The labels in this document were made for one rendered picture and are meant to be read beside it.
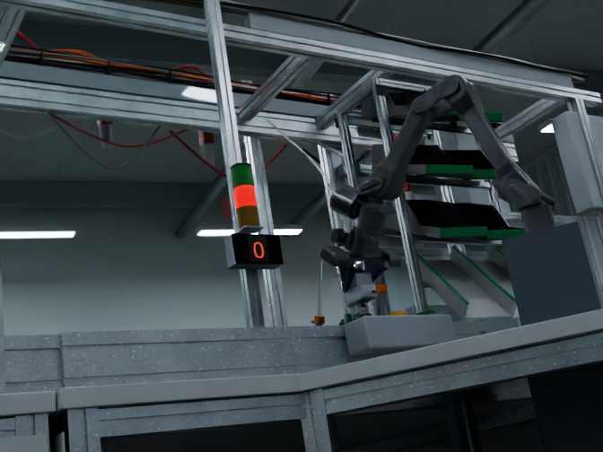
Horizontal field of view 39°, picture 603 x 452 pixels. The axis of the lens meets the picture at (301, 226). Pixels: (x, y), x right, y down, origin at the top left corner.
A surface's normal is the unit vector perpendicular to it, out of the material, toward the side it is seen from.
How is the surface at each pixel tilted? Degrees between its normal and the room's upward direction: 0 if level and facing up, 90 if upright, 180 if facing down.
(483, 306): 45
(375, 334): 90
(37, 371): 90
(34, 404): 90
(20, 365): 90
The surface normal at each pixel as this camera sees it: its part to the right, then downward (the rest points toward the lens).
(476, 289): 0.15, -0.91
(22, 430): 0.51, -0.35
